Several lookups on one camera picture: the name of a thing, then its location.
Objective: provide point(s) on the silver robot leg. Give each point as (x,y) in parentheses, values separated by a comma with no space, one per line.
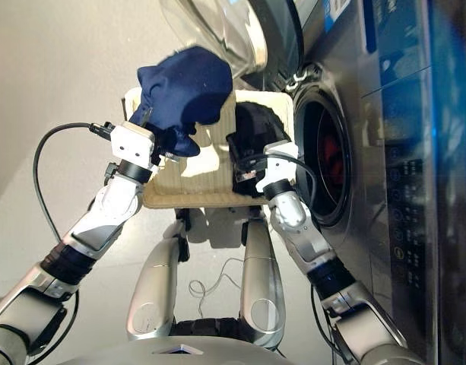
(261,285)
(153,285)

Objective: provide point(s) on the black garment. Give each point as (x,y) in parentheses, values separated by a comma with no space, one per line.
(259,125)

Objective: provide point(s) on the pale woven basket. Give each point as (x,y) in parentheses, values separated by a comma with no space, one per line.
(202,186)

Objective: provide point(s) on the navy blue garment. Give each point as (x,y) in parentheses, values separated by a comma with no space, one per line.
(183,87)

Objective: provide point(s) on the orange garment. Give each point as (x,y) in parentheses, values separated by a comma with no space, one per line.
(333,156)

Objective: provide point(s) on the grey washing machine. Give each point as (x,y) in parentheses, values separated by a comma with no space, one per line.
(388,152)

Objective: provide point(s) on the silver robot torso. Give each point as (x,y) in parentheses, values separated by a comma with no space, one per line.
(179,351)

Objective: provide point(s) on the round glass washing machine door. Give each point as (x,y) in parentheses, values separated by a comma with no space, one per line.
(225,30)

